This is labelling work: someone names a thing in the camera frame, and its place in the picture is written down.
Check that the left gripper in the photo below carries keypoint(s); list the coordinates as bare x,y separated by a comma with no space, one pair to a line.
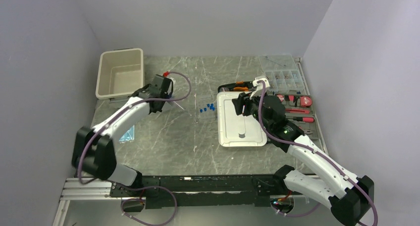
159,110

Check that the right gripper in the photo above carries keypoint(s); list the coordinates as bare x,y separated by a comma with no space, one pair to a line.
243,99

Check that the beige plastic bin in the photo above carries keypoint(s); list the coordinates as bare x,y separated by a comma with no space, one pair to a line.
121,72

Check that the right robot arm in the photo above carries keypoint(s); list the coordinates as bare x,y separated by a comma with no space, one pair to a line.
348,196

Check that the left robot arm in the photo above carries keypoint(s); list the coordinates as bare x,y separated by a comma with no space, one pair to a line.
94,151

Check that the black orange tool case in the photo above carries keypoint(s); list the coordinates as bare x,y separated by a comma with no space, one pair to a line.
243,86

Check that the white tray lid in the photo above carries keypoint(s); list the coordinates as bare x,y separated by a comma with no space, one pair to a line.
236,130

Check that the clear test tube rack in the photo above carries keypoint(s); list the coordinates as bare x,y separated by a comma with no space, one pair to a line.
201,103

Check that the blue plastic bag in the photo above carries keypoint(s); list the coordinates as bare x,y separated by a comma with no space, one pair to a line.
128,136

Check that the red utility knife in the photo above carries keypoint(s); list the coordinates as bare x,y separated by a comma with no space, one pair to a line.
298,111

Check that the clear compartment organizer box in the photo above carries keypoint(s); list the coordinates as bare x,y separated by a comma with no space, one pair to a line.
283,74

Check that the grey tool tray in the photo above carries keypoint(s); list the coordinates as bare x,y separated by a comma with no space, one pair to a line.
291,101

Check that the red tape measure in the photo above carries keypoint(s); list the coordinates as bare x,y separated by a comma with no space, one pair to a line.
305,101

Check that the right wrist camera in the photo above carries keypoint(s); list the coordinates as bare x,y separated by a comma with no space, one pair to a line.
258,85

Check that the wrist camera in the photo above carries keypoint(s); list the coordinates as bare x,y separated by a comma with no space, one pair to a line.
258,85
167,75

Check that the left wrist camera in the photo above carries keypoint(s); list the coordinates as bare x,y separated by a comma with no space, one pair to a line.
167,75

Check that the red handled screwdriver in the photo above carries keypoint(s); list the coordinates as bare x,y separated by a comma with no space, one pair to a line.
304,119

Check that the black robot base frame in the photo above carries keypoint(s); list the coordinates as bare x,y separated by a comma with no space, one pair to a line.
259,190

